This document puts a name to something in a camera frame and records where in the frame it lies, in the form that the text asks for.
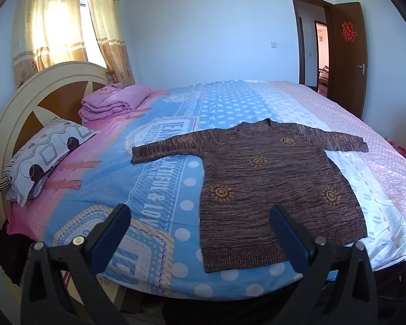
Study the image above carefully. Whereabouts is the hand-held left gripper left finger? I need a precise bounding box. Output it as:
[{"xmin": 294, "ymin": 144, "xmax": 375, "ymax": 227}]
[{"xmin": 20, "ymin": 204, "xmax": 132, "ymax": 325}]

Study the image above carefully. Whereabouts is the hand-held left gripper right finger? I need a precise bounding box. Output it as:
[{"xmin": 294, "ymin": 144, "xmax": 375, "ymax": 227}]
[{"xmin": 269, "ymin": 205, "xmax": 379, "ymax": 325}]

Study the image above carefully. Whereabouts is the brown knitted sweater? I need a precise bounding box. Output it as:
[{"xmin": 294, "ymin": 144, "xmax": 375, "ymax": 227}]
[{"xmin": 131, "ymin": 118, "xmax": 369, "ymax": 274}]

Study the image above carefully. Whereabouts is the red cloth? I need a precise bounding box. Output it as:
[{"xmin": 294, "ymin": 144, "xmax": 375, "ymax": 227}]
[{"xmin": 386, "ymin": 138, "xmax": 406, "ymax": 158}]

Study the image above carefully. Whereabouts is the bed with colourful bedspread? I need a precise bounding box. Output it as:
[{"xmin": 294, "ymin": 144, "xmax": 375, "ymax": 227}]
[{"xmin": 7, "ymin": 79, "xmax": 406, "ymax": 300}]

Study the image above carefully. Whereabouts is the dark cloth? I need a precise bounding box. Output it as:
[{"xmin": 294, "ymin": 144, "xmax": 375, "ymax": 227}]
[{"xmin": 0, "ymin": 222, "xmax": 38, "ymax": 287}]

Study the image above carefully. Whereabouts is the white patterned pillow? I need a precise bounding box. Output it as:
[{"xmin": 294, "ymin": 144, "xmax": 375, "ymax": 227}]
[{"xmin": 0, "ymin": 117, "xmax": 100, "ymax": 207}]

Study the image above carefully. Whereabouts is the folded pink blanket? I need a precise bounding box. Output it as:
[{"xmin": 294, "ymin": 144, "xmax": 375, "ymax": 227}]
[{"xmin": 78, "ymin": 83, "xmax": 152, "ymax": 126}]

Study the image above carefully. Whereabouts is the brown wooden door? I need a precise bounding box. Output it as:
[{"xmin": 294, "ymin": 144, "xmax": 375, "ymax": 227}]
[{"xmin": 326, "ymin": 2, "xmax": 369, "ymax": 121}]

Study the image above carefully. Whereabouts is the cream wooden headboard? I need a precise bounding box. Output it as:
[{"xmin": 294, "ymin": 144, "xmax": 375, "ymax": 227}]
[{"xmin": 0, "ymin": 61, "xmax": 110, "ymax": 226}]

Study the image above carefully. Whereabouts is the red paper door decoration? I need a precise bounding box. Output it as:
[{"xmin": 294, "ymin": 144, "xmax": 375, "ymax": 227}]
[{"xmin": 342, "ymin": 21, "xmax": 358, "ymax": 43}]

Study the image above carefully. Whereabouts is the yellow patterned curtain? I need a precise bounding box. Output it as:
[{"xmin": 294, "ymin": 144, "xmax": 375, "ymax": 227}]
[
  {"xmin": 12, "ymin": 0, "xmax": 89, "ymax": 89},
  {"xmin": 84, "ymin": 0, "xmax": 136, "ymax": 87}
]

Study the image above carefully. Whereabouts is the brown door frame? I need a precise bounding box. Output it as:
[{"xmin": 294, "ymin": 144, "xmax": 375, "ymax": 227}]
[{"xmin": 290, "ymin": 0, "xmax": 335, "ymax": 99}]

